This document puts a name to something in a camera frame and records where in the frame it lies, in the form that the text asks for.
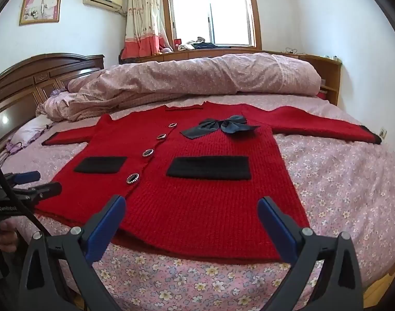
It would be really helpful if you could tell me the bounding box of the red knit cardigan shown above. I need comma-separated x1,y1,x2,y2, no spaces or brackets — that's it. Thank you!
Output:
36,102,381,263

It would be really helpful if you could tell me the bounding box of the clothes pile on windowsill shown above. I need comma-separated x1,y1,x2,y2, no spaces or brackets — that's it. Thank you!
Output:
177,37,218,51

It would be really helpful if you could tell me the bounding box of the person's left hand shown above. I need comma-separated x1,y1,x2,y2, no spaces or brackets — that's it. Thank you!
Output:
0,218,19,253

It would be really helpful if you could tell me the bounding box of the white pillow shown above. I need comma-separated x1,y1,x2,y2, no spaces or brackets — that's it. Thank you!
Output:
6,115,54,153

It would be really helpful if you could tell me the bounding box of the dark wooden headboard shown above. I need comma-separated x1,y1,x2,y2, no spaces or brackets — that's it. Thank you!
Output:
0,53,104,152

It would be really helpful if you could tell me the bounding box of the pink floral duvet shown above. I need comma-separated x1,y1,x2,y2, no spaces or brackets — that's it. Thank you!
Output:
36,53,321,122

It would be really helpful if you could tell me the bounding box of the framed wedding photo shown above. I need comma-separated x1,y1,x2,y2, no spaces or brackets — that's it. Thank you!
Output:
19,0,61,26

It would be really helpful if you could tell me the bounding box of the cream and coral curtain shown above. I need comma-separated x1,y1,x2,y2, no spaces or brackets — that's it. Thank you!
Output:
121,0,170,60

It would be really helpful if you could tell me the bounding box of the wooden framed window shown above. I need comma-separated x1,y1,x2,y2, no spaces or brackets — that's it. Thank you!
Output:
162,0,262,49

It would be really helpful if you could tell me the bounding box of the wall socket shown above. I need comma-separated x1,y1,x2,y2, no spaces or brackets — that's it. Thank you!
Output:
379,129,387,139

